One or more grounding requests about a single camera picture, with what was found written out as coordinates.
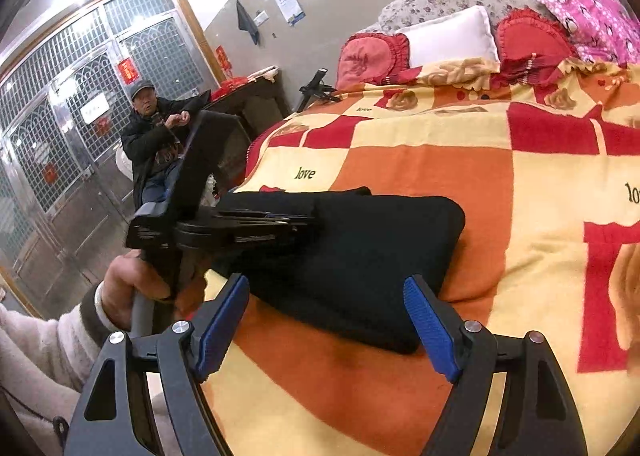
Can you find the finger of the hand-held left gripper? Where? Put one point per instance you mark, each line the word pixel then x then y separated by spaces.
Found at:
pixel 270 221
pixel 250 237

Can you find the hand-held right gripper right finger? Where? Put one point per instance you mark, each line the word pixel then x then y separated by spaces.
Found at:
pixel 430 326

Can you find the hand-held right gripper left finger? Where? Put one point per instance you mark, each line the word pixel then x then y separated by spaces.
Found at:
pixel 222 331

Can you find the black pants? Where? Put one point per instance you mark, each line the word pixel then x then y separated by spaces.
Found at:
pixel 370 261

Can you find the person's left forearm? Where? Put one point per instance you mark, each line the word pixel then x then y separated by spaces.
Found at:
pixel 40 356

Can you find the person's left hand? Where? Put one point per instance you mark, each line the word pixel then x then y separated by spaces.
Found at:
pixel 125 286

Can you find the red cloth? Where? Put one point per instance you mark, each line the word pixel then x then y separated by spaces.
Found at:
pixel 232 85

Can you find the red paper door decoration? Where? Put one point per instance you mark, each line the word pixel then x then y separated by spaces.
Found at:
pixel 102 126
pixel 127 70
pixel 50 173

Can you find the small white cloth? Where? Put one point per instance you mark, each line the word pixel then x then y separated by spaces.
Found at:
pixel 269 71

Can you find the white paper sheet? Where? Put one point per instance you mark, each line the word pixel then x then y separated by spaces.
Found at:
pixel 94 109

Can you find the black folding stand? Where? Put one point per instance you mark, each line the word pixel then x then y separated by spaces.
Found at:
pixel 315 85

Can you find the dark hanging cloth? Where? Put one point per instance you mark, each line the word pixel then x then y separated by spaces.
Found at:
pixel 247 20

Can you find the metal grille door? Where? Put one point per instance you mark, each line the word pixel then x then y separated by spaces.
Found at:
pixel 50 135

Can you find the checkered red orange blanket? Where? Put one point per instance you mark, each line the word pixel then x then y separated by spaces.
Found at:
pixel 425 160

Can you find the red heart pillow with print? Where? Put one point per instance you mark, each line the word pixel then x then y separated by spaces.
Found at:
pixel 367 60

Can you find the white pillow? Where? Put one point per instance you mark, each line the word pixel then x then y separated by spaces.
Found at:
pixel 450 38

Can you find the red ruffled heart pillow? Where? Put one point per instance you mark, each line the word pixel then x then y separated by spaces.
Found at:
pixel 530 43

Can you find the pink penguin print quilt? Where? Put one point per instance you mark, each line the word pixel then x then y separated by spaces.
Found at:
pixel 595 20

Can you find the red wall decoration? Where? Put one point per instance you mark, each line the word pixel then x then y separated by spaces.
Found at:
pixel 223 60

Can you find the white wall switch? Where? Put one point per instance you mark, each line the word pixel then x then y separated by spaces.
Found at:
pixel 261 17

